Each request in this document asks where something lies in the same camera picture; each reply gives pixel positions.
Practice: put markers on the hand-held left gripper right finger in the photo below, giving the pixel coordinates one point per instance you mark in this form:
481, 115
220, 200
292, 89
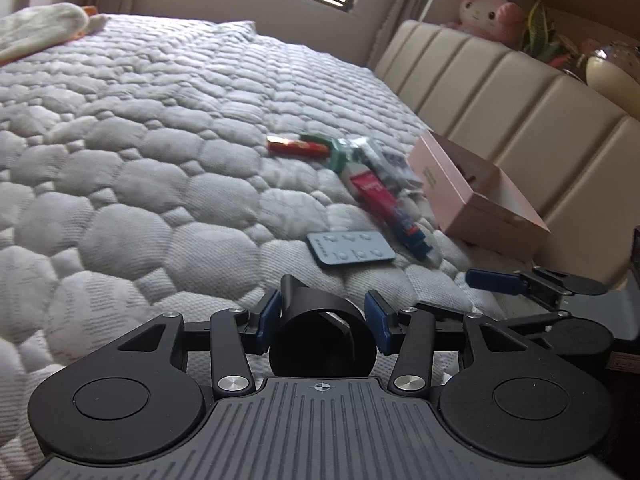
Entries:
377, 320

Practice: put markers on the beige curtain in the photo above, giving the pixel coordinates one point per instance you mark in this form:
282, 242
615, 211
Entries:
395, 5

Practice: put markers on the pink plush toy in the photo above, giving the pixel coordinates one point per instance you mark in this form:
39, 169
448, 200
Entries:
487, 10

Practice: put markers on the beige padded headboard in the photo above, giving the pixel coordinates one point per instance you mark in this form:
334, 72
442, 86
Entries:
525, 110

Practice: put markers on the cream round lamp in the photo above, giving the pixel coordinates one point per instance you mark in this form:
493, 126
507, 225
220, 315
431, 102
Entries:
612, 82

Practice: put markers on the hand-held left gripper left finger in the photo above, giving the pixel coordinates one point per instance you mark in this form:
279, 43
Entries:
269, 320

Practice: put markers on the grey quilted mattress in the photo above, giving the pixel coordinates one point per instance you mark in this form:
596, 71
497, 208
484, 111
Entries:
150, 160

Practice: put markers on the red toothpaste tube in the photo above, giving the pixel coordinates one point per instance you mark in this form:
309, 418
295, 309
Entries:
372, 192

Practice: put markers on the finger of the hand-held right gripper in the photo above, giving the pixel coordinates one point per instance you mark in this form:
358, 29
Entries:
492, 281
537, 321

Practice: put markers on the green plastic clip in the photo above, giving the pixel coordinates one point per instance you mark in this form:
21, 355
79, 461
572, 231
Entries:
336, 157

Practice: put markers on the clear plastic packet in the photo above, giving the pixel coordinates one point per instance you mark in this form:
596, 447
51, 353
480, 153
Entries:
397, 170
360, 152

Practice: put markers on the green potted plant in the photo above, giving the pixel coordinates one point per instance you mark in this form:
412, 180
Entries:
540, 35

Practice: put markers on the pink cardboard box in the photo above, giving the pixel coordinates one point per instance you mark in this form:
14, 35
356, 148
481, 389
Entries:
450, 195

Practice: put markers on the grey pill blister pack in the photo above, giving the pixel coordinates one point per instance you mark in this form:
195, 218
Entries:
350, 250

